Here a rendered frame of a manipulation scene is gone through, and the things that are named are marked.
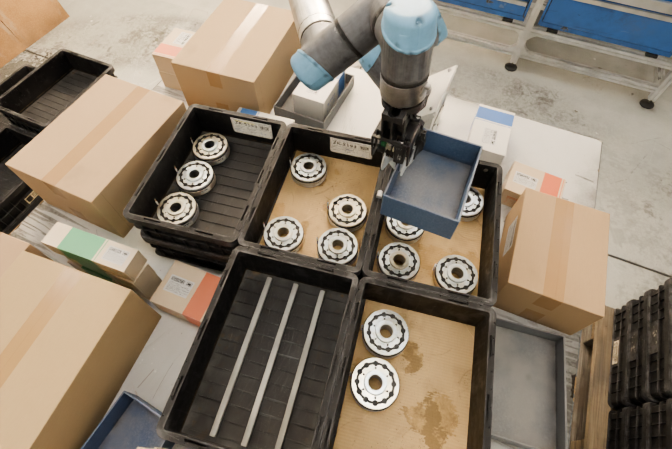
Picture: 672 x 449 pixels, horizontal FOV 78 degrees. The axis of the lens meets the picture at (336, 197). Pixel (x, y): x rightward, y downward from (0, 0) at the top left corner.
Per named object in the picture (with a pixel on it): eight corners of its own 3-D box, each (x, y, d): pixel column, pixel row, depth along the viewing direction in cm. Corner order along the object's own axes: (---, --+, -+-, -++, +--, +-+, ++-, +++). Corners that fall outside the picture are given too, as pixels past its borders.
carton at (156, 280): (78, 270, 117) (66, 261, 112) (92, 252, 120) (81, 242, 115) (149, 300, 112) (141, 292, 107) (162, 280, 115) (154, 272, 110)
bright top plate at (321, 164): (297, 150, 121) (297, 149, 120) (330, 158, 120) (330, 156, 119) (286, 177, 116) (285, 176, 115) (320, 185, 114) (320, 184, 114)
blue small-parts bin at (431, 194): (409, 145, 95) (414, 124, 89) (473, 166, 92) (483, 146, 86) (379, 213, 85) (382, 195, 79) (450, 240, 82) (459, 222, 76)
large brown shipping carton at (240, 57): (236, 41, 173) (225, -4, 156) (302, 57, 168) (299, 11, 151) (188, 106, 152) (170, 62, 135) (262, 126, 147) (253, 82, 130)
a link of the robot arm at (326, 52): (254, -58, 95) (282, 70, 66) (289, -95, 91) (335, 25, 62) (288, -20, 103) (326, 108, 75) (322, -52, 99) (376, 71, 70)
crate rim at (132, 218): (193, 108, 123) (190, 102, 121) (288, 127, 119) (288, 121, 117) (123, 221, 102) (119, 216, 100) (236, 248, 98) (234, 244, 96)
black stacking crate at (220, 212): (202, 130, 131) (191, 104, 122) (290, 149, 127) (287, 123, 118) (139, 238, 110) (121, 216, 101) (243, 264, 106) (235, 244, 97)
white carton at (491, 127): (472, 121, 149) (479, 103, 142) (505, 131, 147) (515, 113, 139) (459, 162, 139) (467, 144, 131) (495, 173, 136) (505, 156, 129)
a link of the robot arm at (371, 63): (377, 82, 136) (352, 49, 130) (411, 56, 131) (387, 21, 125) (379, 96, 126) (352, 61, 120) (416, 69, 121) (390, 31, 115)
